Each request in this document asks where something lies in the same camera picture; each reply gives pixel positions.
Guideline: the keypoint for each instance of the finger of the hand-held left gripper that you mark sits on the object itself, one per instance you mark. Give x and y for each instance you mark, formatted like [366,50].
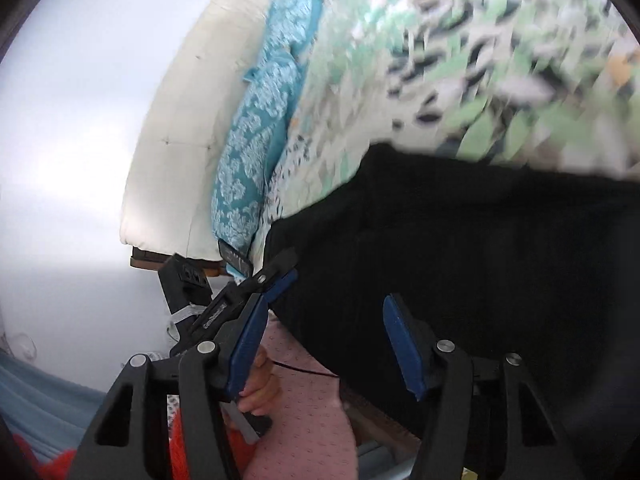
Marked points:
[281,286]
[282,261]

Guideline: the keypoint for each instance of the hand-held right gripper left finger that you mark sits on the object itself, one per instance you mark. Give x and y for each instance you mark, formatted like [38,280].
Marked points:
[245,345]

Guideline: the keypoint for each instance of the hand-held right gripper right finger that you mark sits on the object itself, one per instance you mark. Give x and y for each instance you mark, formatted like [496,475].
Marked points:
[405,345]

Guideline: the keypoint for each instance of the black pants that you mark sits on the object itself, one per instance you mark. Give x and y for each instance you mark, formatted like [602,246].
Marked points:
[450,235]

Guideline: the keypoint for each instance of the person's left hand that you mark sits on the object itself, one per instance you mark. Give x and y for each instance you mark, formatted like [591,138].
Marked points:
[262,385]

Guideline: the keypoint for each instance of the black smartphone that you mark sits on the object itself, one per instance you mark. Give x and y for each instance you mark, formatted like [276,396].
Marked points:
[234,259]

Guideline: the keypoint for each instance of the person's left leg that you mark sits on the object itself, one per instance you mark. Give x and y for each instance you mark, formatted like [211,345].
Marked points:
[310,425]

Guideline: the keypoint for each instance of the large teal damask pillow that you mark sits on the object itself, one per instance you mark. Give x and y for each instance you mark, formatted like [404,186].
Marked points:
[250,160]

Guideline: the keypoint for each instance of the cream padded headboard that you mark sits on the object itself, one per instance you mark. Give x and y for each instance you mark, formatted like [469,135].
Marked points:
[185,135]

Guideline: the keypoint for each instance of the light blue cloth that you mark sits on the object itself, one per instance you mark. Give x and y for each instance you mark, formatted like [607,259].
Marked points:
[45,400]

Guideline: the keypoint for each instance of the bed with floral sheet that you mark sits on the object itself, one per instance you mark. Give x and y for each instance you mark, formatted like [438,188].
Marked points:
[375,60]

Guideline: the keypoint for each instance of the small teal damask pillow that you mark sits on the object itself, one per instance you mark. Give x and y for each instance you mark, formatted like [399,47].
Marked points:
[295,20]

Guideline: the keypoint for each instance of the brown wooden bed frame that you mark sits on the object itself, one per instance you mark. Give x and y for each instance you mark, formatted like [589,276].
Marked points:
[147,258]

